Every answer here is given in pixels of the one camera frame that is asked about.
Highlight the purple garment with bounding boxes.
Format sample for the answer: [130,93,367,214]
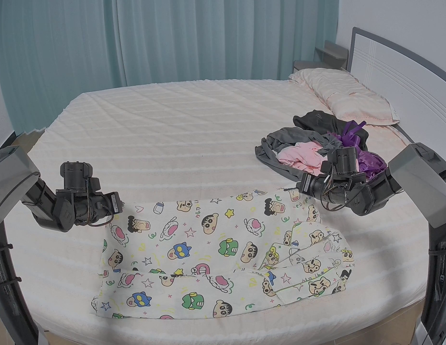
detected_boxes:
[327,120,387,180]

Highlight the blue-green curtain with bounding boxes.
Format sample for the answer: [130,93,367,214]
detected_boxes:
[115,0,340,85]
[0,0,126,136]

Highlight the black garment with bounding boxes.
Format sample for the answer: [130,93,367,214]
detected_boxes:
[293,110,369,150]

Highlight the grey bedside table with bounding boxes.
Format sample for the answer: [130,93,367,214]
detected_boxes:
[293,40,349,73]

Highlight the grey garment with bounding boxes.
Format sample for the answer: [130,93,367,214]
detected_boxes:
[255,127,344,183]

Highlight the white printed pyjama top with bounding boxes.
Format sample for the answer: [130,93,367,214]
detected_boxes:
[89,188,356,320]

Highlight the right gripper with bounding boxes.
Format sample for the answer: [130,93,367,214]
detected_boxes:
[283,173,326,197]

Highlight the bed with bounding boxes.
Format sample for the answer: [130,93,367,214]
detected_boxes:
[0,27,446,345]

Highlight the black cable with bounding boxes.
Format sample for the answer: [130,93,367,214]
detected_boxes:
[319,193,353,212]

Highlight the pink garment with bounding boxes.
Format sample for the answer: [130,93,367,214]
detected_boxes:
[276,142,333,177]

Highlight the cream pillow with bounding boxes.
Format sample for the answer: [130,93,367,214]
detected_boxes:
[288,68,401,126]

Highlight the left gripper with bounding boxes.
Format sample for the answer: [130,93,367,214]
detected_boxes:
[101,191,124,216]

